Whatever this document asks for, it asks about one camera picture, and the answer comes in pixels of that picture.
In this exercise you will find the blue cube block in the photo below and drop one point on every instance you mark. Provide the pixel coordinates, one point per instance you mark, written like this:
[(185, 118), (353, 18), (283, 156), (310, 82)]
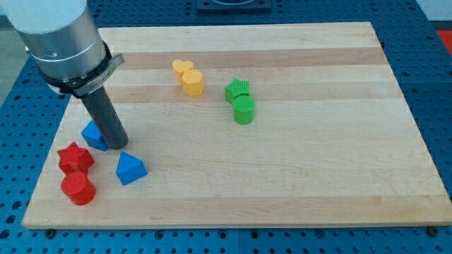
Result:
[(93, 137)]

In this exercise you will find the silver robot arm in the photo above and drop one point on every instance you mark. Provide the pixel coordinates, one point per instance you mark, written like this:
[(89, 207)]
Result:
[(64, 40)]

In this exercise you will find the green star block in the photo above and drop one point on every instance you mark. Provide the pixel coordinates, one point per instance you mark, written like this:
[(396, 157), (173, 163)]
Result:
[(236, 89)]

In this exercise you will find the red star block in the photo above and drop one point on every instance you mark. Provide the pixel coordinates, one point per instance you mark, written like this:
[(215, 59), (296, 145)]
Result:
[(75, 159)]

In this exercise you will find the green cylinder block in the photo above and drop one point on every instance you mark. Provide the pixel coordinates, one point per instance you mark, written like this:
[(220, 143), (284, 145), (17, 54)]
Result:
[(243, 109)]

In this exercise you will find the yellow pentagon block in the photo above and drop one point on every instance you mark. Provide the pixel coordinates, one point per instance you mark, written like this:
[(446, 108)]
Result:
[(193, 82)]

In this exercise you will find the wooden board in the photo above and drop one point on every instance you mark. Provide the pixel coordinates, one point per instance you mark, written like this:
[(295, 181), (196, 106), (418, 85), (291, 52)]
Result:
[(332, 144)]

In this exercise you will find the yellow heart block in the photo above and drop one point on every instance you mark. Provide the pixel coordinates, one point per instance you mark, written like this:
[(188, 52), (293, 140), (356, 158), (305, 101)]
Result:
[(180, 67)]

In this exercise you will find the blue triangle block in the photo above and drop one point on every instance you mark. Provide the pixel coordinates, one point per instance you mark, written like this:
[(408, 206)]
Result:
[(130, 168)]

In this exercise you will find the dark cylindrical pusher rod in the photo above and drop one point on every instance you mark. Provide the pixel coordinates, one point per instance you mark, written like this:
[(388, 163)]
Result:
[(102, 112)]

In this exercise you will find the red cylinder block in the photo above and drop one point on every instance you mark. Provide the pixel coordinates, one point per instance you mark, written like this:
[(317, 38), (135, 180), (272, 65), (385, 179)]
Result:
[(78, 188)]

